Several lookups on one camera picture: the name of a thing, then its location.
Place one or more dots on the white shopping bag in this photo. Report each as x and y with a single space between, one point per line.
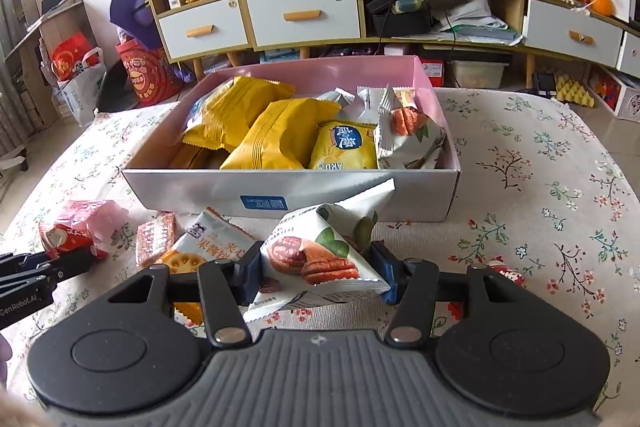
77 94

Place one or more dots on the white nut snack packet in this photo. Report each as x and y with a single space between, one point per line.
407 132
345 104
320 252

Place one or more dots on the purple hat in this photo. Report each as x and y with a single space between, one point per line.
132 12

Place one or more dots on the clear orange cracker packet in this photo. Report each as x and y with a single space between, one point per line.
155 239

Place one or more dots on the white and orange biscuit packet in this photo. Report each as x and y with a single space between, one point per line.
210 237

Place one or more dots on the red gift bag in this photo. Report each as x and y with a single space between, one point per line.
70 59

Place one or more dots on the low wooden bench cabinet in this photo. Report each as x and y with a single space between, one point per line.
570 27

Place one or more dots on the pink-lined cardboard box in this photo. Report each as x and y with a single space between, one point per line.
200 192

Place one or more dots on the yellow foam egg tray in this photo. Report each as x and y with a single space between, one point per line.
575 91

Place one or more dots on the red round printed bag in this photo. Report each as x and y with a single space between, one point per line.
142 74

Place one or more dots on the floral tablecloth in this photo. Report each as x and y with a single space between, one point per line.
525 187

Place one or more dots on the white carved box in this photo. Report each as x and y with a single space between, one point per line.
629 99

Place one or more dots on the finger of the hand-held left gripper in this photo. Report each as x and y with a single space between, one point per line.
70 267
22 264

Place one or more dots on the small yellow biscuit packet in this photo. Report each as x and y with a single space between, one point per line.
342 147

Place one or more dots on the clear plastic storage box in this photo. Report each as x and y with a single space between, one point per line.
477 74

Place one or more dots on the small red snack packet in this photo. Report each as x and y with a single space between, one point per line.
507 274

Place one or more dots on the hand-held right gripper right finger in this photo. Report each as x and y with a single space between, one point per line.
387 274

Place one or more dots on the pink and red snack packet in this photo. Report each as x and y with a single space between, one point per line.
80 222

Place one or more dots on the black storage basket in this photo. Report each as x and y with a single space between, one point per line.
400 19

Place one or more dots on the wooden bookshelf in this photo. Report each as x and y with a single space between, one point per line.
45 7

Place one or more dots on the large yellow snack packet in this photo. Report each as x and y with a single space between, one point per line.
280 137
235 112

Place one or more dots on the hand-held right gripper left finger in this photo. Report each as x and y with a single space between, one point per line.
250 277

